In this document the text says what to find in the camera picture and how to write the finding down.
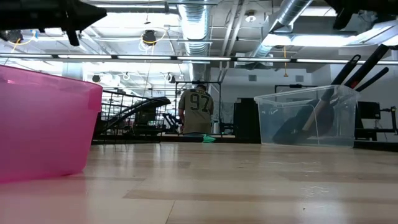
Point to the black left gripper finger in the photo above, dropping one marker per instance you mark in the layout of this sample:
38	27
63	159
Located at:
84	8
81	21

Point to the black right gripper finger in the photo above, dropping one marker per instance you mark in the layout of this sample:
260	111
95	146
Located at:
340	3

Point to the black turner with metal shaft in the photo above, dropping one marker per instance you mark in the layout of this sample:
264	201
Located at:
370	63

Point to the black utensil with brown shaft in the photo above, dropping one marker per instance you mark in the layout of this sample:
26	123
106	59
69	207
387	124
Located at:
346	73

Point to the black utensil with metal shaft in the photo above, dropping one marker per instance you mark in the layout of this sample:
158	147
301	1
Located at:
373	78

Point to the pink plastic bin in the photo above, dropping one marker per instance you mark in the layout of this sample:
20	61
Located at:
40	124

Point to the black monitor stand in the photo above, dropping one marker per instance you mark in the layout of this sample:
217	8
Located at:
393	119

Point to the LED light bar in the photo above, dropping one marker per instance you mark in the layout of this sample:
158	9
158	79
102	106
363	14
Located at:
202	58

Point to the clear plastic bin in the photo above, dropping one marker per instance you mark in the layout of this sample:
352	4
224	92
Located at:
280	118

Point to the person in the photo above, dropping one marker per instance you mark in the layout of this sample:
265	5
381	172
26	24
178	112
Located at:
196	109

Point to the black cabinet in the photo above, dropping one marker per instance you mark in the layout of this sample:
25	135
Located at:
247	116

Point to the small teal object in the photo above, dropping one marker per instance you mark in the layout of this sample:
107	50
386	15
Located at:
209	139

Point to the silver ribbed ventilation duct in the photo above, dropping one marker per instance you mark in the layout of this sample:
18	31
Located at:
194	25
289	15

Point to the black ceiling camera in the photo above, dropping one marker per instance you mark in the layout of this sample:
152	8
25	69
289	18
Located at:
149	37

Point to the black background rig frame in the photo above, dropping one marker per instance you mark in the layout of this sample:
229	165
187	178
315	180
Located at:
186	82

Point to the black table rail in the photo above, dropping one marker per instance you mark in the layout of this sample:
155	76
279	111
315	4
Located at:
236	140

